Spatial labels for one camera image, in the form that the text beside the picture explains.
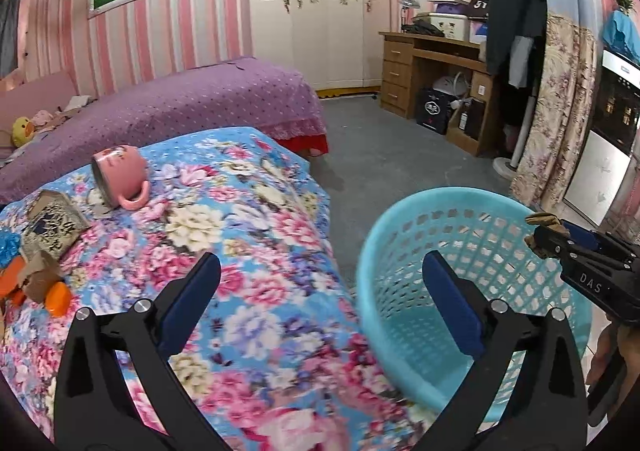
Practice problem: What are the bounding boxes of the shiny blue wrapper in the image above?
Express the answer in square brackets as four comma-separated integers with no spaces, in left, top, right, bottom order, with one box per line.
[0,228,26,262]

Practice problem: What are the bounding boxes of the grey curtain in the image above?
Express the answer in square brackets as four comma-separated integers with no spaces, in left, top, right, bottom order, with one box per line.
[0,0,24,78]

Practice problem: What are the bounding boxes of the pink plush toy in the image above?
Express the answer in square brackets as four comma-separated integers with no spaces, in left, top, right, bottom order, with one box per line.
[32,108,57,132]

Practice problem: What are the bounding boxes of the gold and black patterned box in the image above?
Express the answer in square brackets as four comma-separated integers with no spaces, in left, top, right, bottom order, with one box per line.
[25,190,92,258]

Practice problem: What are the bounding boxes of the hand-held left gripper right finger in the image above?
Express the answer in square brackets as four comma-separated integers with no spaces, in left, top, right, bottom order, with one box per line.
[415,251,589,451]

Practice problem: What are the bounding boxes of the wooden desk with drawers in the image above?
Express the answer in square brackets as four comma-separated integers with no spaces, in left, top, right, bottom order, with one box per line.
[378,31,507,158]

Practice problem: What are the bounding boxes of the pink mug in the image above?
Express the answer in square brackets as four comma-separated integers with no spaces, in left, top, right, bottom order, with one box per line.
[91,145,150,211]

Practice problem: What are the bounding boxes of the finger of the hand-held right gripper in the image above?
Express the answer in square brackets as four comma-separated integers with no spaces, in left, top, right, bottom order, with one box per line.
[562,222,640,262]
[531,226,576,272]

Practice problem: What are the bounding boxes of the white helmet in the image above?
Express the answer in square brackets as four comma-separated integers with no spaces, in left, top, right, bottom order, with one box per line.
[432,74,471,105]

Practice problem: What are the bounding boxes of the floral blanket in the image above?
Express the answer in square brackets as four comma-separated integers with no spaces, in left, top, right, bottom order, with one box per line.
[0,127,443,451]

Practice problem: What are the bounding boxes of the dark clothes pile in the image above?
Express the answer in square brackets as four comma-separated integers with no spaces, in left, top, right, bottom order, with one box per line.
[402,18,446,38]

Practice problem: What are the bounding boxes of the grey hanging garment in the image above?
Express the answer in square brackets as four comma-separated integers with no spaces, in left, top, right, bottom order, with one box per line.
[507,36,537,90]

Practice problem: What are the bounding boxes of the orange plush items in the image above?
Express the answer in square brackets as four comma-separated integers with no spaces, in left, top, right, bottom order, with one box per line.
[0,256,29,308]

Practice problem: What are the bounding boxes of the black bag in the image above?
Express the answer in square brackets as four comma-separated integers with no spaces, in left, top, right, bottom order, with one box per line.
[462,98,486,140]

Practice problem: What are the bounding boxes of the white wardrobe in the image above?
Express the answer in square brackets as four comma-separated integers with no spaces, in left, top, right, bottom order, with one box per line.
[247,0,387,99]

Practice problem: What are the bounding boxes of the purple box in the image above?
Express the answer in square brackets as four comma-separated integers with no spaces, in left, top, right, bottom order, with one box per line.
[434,0,483,18]

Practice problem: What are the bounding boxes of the pink headboard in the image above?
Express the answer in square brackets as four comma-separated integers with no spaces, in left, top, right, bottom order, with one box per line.
[0,70,79,124]

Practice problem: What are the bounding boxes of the white fan base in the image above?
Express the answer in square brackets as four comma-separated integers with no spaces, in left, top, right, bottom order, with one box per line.
[492,156,524,178]

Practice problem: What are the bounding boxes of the purple dotted bedspread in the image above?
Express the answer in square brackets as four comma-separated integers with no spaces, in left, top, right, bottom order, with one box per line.
[0,56,329,205]

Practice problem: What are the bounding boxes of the red bed skirt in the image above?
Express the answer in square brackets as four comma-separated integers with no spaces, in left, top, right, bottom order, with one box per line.
[279,132,330,158]

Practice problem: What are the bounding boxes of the brown cardboard piece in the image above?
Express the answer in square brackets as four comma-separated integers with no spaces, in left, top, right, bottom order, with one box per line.
[22,251,67,303]

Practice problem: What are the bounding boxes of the brown wrapper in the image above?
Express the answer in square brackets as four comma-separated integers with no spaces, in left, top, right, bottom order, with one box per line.
[524,212,572,252]

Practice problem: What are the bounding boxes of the desk lamp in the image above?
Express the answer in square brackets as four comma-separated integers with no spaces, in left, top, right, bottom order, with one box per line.
[398,0,421,33]

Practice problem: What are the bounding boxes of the blue cloth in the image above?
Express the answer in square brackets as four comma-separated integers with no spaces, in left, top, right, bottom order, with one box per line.
[602,11,640,63]

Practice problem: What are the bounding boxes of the white storage box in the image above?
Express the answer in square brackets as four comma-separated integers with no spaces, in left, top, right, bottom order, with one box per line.
[412,11,471,43]

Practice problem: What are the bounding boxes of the light blue plastic basket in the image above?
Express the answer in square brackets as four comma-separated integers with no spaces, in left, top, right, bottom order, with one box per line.
[356,187,594,425]

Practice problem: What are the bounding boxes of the yellow duck plush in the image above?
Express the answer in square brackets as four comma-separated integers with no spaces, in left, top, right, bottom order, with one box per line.
[11,116,36,148]

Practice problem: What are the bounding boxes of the person's right hand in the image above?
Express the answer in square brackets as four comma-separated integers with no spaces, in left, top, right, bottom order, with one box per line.
[585,325,624,388]

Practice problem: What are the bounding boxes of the black carton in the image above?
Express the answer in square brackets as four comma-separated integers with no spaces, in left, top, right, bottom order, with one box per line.
[416,88,454,135]

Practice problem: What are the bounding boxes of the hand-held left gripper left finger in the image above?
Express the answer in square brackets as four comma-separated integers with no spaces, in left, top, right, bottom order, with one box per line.
[54,252,236,451]

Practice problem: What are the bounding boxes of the floral curtain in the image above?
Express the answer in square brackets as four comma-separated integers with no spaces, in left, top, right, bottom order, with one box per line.
[510,14,599,213]

